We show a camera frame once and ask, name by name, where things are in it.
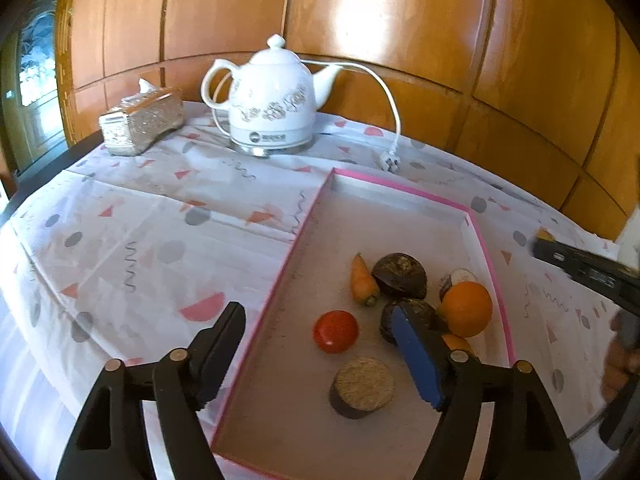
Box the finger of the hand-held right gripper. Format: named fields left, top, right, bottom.
left=531, top=230, right=640, bottom=315

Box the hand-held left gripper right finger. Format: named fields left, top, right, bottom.
left=391, top=304, right=582, bottom=480

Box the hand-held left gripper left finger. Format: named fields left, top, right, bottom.
left=55, top=301, right=247, bottom=480

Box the plain orange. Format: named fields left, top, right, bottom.
left=441, top=332, right=475, bottom=357

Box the black radish half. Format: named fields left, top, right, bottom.
left=371, top=253, right=428, bottom=301
left=378, top=298, right=448, bottom=347

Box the brown-faced cut root piece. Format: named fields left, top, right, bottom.
left=329, top=356, right=397, bottom=420

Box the orange with green stem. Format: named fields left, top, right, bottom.
left=439, top=281, right=494, bottom=338

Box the red tomato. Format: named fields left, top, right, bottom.
left=313, top=310, right=360, bottom=354

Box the white-faced cut root piece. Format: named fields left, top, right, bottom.
left=438, top=268, right=478, bottom=303

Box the small carrot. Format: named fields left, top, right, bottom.
left=350, top=253, right=381, bottom=307

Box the pink-rimmed cardboard tray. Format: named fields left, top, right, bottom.
left=209, top=167, right=517, bottom=480

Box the person's right hand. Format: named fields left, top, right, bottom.
left=600, top=341, right=635, bottom=405

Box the patterned white tablecloth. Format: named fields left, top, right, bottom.
left=0, top=102, right=626, bottom=480

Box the silver kettle base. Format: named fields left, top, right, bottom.
left=229, top=135, right=317, bottom=159

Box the glittery silver tissue box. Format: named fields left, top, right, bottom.
left=98, top=79, right=185, bottom=157

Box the white ceramic electric kettle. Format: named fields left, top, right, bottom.
left=201, top=34, right=346, bottom=148

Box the wooden wardrobe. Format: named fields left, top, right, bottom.
left=55, top=0, right=640, bottom=241

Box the glass-panelled door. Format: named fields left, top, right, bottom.
left=0, top=0, right=71, bottom=181

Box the white power cable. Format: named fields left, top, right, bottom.
left=299, top=58, right=402, bottom=157

